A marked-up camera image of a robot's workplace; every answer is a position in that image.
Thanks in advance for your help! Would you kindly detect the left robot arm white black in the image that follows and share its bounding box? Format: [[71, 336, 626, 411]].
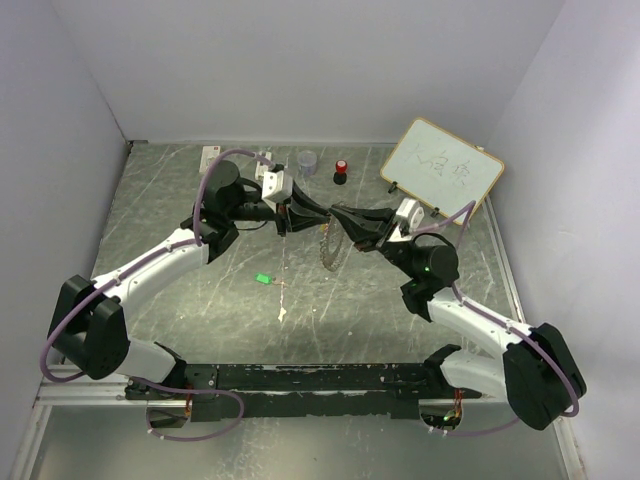
[[39, 156, 329, 399]]

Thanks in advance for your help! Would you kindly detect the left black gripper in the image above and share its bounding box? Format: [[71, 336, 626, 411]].
[[228, 180, 332, 238]]

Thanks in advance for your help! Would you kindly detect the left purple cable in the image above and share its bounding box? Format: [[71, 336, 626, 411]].
[[39, 148, 275, 442]]

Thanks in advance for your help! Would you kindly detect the green white staples box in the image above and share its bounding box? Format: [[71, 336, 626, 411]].
[[199, 145, 221, 174]]

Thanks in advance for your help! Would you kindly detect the key with green tag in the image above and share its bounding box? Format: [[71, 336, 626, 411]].
[[254, 273, 286, 287]]

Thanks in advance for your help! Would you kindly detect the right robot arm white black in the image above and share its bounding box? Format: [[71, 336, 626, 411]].
[[329, 199, 587, 430]]

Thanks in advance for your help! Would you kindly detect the white stapler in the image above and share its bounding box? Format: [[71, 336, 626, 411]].
[[254, 151, 272, 183]]

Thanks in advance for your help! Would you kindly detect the purple cable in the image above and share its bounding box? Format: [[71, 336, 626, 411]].
[[39, 148, 275, 442], [409, 200, 583, 437]]

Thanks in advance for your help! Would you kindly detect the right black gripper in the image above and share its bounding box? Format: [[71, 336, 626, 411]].
[[330, 203, 420, 280]]

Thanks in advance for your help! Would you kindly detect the clear jar of paperclips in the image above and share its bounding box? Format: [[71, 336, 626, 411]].
[[297, 150, 318, 177]]

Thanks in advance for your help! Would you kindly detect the aluminium frame rail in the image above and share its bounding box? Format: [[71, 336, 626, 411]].
[[35, 373, 148, 407]]

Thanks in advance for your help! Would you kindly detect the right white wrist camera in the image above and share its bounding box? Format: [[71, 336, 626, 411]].
[[394, 197, 425, 238]]

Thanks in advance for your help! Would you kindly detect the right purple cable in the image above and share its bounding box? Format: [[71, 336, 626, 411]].
[[409, 200, 583, 437]]

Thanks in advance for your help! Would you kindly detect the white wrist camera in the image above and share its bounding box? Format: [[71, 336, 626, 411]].
[[394, 197, 425, 238], [261, 170, 293, 204]]

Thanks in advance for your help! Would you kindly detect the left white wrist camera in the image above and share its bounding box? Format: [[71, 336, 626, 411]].
[[261, 170, 293, 204]]

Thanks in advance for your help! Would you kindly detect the small whiteboard yellow frame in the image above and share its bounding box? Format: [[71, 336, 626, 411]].
[[380, 118, 505, 218]]

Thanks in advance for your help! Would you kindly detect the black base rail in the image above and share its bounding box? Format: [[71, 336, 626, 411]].
[[125, 362, 456, 422]]

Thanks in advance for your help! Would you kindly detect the red black stamp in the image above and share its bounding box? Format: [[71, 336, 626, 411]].
[[333, 160, 348, 185]]

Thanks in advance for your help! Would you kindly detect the metal disc with keyrings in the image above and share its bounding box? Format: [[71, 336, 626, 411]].
[[320, 216, 346, 272]]

